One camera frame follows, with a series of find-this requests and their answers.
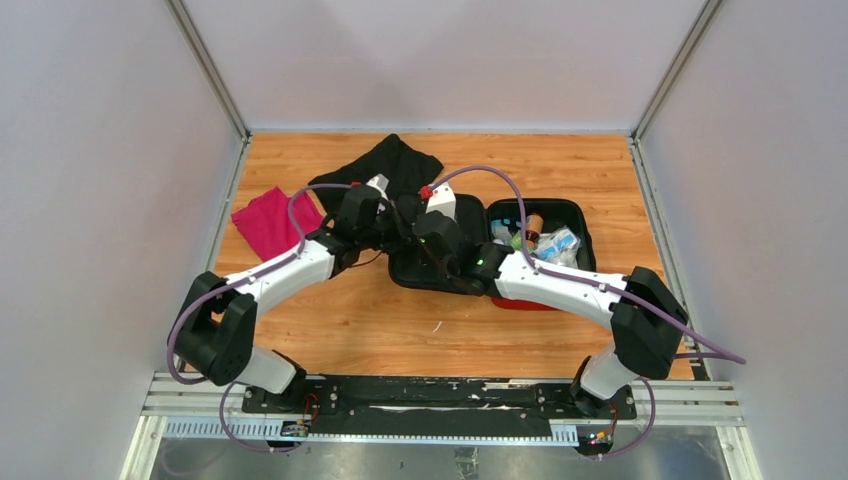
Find purple cable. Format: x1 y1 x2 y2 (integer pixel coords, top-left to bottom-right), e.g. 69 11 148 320
430 165 748 458
165 183 359 455

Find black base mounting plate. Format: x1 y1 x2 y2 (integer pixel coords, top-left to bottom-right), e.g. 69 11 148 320
242 375 637 438

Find red black medicine kit case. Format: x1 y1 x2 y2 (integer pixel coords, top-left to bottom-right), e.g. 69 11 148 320
388 193 598 311

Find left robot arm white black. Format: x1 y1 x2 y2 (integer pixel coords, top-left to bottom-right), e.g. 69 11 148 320
167 176 393 413

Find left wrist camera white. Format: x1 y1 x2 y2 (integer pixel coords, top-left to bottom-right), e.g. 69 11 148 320
349 174 389 200

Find clear bag blue items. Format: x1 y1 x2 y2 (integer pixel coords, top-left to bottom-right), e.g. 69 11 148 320
533 227 581 268

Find pink cloth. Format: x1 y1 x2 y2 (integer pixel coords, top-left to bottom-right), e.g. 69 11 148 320
231 187 323 262

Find black cloth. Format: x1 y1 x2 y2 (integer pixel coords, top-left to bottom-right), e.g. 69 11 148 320
309 134 444 198

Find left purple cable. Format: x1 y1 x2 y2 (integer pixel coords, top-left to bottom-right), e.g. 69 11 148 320
165 183 359 455

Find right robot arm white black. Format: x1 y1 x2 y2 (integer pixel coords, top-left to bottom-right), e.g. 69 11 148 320
391 206 688 418

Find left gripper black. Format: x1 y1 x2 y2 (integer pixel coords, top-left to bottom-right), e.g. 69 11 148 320
357 200 418 256

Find aluminium frame rail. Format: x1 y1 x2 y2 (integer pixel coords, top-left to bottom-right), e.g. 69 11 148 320
122 373 760 479

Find brown bottle orange cap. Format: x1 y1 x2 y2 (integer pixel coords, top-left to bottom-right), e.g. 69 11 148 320
523 213 544 249

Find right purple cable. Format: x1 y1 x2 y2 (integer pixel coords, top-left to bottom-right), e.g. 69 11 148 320
430 165 748 458

